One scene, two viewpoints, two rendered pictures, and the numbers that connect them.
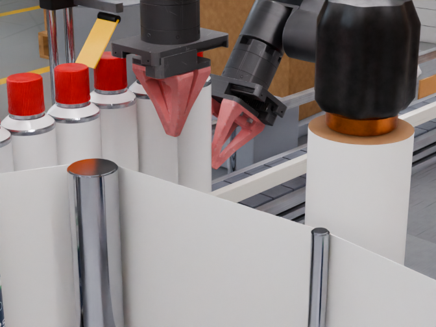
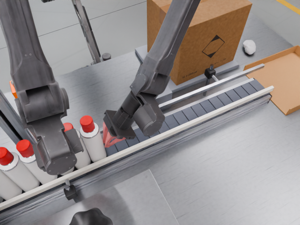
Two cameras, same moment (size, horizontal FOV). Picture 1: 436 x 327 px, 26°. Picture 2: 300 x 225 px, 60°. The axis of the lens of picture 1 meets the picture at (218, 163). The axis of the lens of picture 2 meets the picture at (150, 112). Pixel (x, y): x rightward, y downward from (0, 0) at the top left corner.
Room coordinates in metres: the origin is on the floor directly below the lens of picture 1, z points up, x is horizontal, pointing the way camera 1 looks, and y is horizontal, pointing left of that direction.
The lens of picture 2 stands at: (0.69, -0.25, 1.63)
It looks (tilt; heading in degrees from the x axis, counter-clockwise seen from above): 54 degrees down; 20
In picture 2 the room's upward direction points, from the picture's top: straight up
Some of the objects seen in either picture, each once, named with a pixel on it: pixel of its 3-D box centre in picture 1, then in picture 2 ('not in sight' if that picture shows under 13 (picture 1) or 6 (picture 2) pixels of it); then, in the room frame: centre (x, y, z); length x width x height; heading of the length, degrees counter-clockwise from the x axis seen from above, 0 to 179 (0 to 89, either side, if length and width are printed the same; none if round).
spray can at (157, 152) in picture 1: (154, 139); (75, 147); (0.96, 0.07, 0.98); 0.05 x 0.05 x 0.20
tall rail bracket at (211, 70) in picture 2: not in sight; (211, 84); (1.39, -0.24, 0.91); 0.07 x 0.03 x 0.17; 47
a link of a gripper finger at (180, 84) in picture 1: (180, 87); not in sight; (0.90, 0.04, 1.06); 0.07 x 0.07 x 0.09; 47
